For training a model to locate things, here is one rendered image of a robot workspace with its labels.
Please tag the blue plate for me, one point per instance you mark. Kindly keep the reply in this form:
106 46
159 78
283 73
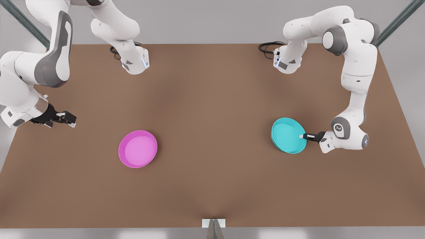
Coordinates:
287 134

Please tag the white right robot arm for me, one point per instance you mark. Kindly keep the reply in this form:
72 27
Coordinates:
49 63

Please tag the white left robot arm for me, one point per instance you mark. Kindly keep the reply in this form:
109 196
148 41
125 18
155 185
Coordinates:
357 69

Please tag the pink plate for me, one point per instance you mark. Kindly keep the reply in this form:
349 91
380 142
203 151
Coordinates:
137 149

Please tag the silver frame post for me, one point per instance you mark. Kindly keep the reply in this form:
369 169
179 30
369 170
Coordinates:
214 231
26 23
398 20

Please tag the pale frame post foot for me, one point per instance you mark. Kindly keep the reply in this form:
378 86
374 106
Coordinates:
205 223

